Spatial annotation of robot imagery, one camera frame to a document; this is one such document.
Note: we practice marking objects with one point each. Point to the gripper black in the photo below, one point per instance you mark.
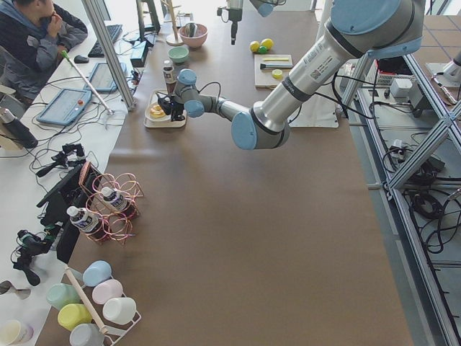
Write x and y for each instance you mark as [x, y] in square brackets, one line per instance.
[234, 22]
[176, 108]

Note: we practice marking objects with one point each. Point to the twisted glazed donut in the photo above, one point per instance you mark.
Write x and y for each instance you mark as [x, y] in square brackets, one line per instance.
[156, 111]

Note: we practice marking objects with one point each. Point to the white round plate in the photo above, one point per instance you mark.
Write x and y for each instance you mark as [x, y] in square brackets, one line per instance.
[165, 118]

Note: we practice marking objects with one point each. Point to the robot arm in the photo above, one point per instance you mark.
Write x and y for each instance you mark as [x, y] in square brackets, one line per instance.
[376, 29]
[234, 9]

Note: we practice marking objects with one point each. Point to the cream rectangular tray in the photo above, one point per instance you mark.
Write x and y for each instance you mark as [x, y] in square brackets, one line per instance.
[162, 124]

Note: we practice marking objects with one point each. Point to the dark tea bottle on tray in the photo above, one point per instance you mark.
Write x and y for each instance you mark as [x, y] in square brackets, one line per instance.
[169, 76]

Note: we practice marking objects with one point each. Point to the yellow lemon lower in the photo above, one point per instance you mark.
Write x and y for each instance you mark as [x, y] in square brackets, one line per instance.
[254, 46]

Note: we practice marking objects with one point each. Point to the yellow lemon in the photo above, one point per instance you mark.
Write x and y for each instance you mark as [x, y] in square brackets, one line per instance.
[268, 43]
[254, 46]

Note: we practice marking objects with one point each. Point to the green lime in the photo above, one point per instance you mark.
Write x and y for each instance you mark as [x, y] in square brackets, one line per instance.
[262, 50]

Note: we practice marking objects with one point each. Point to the yellow lemon upper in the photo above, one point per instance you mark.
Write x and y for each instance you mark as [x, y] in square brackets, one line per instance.
[268, 43]

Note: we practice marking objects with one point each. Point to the steel muddler black tip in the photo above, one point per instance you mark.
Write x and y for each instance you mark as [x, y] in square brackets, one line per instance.
[266, 66]

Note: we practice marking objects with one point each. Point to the pink ice bowl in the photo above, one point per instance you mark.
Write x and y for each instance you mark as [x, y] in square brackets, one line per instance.
[198, 40]

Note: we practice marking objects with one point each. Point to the metal ice scoop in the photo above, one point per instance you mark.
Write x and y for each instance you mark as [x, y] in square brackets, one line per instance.
[190, 29]

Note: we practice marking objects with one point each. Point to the bamboo cutting board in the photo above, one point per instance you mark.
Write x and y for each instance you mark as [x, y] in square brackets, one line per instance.
[263, 78]

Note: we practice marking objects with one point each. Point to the half lemon slice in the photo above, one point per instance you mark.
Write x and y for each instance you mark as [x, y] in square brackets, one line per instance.
[277, 74]

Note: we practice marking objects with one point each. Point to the green bowl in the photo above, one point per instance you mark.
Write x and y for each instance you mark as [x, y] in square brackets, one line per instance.
[178, 54]

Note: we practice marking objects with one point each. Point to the wooden mug tree stand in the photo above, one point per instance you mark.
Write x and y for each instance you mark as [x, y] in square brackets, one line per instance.
[173, 39]

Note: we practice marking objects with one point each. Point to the white stick green tip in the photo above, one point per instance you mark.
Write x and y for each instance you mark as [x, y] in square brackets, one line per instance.
[110, 112]

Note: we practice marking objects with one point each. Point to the blue teach pendant far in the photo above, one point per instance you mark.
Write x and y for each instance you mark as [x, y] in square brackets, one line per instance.
[101, 79]

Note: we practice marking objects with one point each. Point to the blue teach pendant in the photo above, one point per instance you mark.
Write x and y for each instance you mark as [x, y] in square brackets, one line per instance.
[101, 79]
[66, 107]

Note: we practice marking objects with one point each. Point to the bottle in rack rear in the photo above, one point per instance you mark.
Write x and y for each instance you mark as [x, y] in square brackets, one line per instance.
[115, 199]

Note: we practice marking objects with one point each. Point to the bottle in rack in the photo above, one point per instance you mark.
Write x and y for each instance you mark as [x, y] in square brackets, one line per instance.
[88, 222]
[115, 199]

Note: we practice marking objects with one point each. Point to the black computer mouse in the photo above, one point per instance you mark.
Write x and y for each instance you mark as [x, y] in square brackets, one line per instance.
[80, 59]

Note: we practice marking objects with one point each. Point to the blue teach pendant near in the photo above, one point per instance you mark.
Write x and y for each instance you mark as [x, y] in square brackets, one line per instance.
[66, 107]

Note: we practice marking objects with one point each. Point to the bottle in rack front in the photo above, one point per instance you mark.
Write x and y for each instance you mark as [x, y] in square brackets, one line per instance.
[88, 222]

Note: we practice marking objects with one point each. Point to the black monitor stand device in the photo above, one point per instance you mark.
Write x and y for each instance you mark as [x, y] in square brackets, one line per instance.
[65, 193]

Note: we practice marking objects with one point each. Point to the black thermos bottle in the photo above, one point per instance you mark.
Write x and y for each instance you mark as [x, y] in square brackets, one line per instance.
[20, 134]

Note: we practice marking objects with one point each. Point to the seated person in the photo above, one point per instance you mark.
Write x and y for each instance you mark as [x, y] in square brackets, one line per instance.
[34, 36]

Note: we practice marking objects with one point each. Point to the blue cup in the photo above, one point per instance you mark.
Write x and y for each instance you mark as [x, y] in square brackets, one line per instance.
[96, 273]

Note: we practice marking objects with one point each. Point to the pink cup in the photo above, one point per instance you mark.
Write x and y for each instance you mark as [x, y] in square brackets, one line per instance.
[106, 290]

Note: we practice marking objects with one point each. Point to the white cup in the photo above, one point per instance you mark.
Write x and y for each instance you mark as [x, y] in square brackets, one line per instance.
[120, 310]

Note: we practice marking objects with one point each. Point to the green cup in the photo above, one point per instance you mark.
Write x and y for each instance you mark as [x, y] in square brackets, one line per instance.
[61, 294]

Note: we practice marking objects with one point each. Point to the yellow cup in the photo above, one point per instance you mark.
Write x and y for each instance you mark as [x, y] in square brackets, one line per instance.
[72, 315]

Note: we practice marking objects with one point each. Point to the grey cup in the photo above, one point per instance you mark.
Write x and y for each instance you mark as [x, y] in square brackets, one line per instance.
[86, 335]

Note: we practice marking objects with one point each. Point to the copper wire bottle rack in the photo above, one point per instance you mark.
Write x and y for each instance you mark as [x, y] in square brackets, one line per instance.
[117, 227]

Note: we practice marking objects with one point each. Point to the black camera tripod clamp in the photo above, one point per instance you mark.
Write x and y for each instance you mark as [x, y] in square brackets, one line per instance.
[71, 155]

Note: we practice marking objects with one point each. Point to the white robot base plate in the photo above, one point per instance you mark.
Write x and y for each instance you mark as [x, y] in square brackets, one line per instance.
[313, 117]

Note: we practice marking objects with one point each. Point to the aluminium frame post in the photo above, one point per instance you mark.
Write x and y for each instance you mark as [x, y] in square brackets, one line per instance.
[94, 14]

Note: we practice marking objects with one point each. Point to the white wire cup rack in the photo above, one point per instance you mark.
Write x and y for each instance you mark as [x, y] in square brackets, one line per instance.
[113, 331]

